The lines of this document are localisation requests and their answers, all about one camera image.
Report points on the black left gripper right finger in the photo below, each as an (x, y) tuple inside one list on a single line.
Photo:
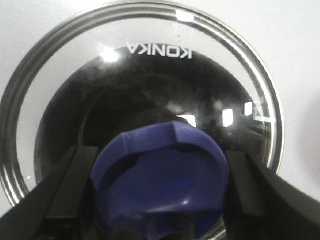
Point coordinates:
[(259, 205)]

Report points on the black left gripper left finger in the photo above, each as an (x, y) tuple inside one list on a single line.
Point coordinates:
[(53, 209)]

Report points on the glass lid with blue knob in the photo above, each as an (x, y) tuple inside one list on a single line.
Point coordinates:
[(163, 92)]

